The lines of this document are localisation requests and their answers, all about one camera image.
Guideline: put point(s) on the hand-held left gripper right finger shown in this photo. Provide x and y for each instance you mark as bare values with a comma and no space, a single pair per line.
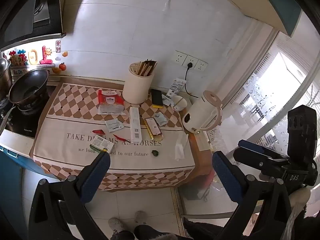
225,177

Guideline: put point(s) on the blue wall cabinet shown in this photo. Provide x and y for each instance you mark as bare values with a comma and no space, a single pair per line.
282,2

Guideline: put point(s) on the small white sachet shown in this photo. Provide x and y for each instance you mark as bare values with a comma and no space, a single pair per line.
114,125

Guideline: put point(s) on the black wok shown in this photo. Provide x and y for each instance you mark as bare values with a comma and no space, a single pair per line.
28,87

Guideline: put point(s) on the cream chopstick holder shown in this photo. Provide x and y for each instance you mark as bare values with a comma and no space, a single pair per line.
137,87

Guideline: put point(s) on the person's grey shoe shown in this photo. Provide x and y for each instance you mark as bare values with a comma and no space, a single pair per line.
115,224

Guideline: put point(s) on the red chili pepper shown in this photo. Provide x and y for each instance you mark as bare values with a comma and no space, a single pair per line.
121,138

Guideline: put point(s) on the black glass stove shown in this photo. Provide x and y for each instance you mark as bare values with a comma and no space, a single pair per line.
22,122

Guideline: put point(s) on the person's legs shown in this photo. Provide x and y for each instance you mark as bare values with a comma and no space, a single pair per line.
142,233

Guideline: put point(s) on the colourful letter wall stickers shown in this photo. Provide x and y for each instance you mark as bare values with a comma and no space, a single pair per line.
32,57

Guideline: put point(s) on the red and white packet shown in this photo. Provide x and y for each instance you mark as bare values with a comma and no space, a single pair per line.
110,102

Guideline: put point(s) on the black range hood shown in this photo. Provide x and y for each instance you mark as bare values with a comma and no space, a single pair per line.
27,10

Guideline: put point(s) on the white bowl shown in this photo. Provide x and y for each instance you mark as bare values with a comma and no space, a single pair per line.
180,103

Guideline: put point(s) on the blue base cabinet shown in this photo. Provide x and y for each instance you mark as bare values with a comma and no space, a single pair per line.
11,180

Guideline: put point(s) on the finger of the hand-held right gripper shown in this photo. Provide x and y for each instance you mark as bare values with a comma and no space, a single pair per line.
250,156
255,145

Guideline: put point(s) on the long white box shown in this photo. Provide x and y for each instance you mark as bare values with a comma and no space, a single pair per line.
135,125

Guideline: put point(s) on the green and white small box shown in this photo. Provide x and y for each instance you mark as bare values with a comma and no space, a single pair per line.
101,144

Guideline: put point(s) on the persimmon wall sticker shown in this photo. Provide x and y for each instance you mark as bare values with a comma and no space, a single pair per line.
62,66

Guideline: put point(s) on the grey torn sachet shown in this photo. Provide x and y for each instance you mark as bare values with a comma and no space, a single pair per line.
160,119

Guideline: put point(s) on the frosted pattern window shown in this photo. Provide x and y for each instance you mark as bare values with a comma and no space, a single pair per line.
270,87

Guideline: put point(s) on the green crumpled scrap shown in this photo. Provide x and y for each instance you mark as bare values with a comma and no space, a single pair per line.
155,153

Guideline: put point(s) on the clear plastic bag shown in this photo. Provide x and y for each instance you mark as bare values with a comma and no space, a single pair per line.
292,220

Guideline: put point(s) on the checkered table mat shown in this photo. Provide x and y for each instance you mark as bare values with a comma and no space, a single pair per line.
75,127

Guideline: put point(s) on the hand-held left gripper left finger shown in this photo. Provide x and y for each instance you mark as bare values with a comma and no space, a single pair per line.
97,175

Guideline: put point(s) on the brown and yellow box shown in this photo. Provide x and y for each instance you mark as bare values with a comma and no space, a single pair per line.
153,128

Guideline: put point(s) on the red seal wall sticker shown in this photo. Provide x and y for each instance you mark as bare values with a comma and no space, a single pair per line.
58,45

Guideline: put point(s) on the cream electric kettle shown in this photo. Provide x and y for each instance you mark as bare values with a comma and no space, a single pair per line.
202,112

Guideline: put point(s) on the white tissue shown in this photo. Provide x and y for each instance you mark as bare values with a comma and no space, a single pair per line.
180,146

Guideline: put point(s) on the orange fruit wall sticker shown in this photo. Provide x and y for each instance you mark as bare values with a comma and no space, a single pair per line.
65,54

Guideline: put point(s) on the small white wrapper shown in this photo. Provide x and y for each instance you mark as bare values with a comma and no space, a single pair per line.
167,100

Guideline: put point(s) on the white wall socket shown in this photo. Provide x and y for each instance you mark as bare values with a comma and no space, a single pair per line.
180,57
201,65
193,60

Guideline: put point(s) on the person's right hand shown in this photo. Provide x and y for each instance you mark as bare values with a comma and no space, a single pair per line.
300,196

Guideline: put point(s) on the stainless steel pot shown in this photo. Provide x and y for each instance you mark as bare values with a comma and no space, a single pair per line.
4,77

